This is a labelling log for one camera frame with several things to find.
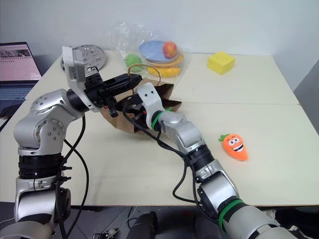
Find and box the clear plastic bag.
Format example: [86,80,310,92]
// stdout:
[106,21,192,81]

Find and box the red apple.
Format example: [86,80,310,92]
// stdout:
[162,41,178,59]

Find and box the brown paper bag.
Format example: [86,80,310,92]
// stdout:
[101,64,183,135]

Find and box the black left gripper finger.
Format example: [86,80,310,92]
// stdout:
[106,83,137,96]
[104,73,143,87]

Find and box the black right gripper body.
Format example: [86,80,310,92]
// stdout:
[124,94,148,123]

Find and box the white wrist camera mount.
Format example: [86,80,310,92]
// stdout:
[61,45,98,113]
[136,83,165,127]

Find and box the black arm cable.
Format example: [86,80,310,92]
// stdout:
[123,104,209,221]
[56,114,90,239]

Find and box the yellow cheese plush toy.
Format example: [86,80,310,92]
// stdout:
[207,51,236,75]

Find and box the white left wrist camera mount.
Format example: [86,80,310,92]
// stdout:
[61,45,98,113]

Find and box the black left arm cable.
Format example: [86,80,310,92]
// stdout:
[56,114,90,239]

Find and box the open laptop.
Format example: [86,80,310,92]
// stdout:
[0,41,43,118]

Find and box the blue plate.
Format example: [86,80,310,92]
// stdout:
[139,40,180,63]

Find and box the round silver perforated disc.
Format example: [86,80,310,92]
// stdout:
[60,44,108,73]

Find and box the green apple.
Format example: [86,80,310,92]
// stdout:
[125,53,143,68]

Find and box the yellow banana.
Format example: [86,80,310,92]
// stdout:
[147,66,182,77]

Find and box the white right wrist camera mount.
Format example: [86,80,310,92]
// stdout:
[136,83,165,127]

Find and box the orange carrot plush toy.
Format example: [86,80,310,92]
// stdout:
[218,133,249,162]

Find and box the dark rounded shape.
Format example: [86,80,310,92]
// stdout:
[127,211,158,239]

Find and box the white floor cable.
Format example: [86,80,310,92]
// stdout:
[117,206,139,231]

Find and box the orange plate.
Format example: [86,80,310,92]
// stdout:
[142,51,185,68]

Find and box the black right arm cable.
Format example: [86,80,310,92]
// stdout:
[123,104,209,221]

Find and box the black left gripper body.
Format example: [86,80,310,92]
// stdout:
[83,66,119,119]

